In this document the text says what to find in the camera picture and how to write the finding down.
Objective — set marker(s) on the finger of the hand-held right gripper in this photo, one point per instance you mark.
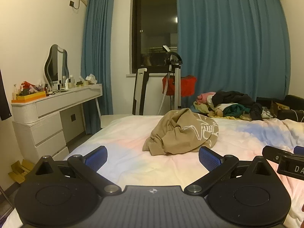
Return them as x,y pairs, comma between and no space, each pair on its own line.
275,155
299,150

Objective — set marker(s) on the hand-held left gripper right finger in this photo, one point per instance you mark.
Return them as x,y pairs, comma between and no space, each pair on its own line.
209,158

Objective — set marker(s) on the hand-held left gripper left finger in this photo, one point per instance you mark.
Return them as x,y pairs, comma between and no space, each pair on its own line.
97,158

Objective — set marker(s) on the khaki printed garment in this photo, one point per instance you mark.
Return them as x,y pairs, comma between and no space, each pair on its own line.
180,133

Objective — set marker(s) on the pile of mixed clothes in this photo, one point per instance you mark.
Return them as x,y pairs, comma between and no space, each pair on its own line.
234,99

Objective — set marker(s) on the bed with pastel sheet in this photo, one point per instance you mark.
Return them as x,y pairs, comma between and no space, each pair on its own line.
128,135

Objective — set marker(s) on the brown paper bag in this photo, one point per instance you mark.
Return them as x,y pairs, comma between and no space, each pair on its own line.
279,106

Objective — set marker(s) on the black bag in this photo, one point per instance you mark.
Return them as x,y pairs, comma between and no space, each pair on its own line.
294,99

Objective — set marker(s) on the white dressing table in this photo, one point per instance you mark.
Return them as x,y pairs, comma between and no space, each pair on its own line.
47,133

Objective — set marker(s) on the red bag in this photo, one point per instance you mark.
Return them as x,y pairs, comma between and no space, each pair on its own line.
188,85

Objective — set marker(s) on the yellow folded cardboard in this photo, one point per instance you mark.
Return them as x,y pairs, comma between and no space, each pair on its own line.
21,171

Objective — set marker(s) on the tissue box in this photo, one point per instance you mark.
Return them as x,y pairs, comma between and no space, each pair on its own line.
91,79

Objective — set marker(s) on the row of cosmetic bottles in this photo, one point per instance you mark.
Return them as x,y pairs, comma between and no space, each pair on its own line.
67,83

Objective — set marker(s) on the white and black chair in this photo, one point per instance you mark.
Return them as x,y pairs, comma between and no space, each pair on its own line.
140,87

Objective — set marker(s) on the orange tray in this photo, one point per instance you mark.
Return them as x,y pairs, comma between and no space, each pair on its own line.
30,97

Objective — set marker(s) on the wavy vanity mirror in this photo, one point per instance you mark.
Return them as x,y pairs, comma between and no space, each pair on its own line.
53,64

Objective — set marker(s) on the garment steamer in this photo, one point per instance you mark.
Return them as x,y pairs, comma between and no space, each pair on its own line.
174,59

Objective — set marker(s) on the narrow blue curtain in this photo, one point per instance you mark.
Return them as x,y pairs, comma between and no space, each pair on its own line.
97,52

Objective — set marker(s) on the dark hanging cloth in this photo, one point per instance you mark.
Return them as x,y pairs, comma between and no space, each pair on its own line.
4,97

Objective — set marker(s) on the wide blue curtain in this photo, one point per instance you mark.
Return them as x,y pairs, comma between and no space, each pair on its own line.
225,40

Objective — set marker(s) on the dark window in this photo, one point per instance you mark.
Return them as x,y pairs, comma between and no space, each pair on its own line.
154,28

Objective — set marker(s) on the black wall socket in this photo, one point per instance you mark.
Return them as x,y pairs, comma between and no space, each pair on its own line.
71,3

